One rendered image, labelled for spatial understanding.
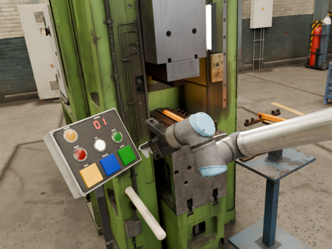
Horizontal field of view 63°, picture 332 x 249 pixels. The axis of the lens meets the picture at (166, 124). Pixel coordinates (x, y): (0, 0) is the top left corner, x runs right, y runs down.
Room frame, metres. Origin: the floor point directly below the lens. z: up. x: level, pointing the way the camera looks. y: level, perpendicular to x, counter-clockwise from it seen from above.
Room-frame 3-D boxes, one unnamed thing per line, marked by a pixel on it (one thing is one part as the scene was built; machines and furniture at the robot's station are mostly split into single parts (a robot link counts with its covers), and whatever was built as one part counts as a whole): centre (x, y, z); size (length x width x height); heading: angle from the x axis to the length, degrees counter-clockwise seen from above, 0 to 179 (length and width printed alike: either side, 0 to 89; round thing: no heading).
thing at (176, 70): (1.62, -0.02, 1.32); 0.42 x 0.20 x 0.10; 26
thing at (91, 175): (0.96, 0.32, 1.01); 0.07 x 0.05 x 0.07; 141
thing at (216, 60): (1.69, -0.34, 1.27); 0.09 x 0.02 x 0.17; 116
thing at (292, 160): (1.50, -0.67, 0.70); 0.40 x 0.30 x 0.02; 121
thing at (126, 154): (1.11, 0.19, 1.01); 0.07 x 0.05 x 0.07; 141
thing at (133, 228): (1.38, 0.26, 0.36); 0.09 x 0.07 x 0.12; 116
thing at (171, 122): (1.62, -0.02, 0.96); 0.42 x 0.20 x 0.09; 26
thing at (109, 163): (1.04, 0.25, 1.01); 0.07 x 0.05 x 0.07; 141
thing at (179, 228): (1.66, -0.07, 0.23); 0.55 x 0.37 x 0.47; 26
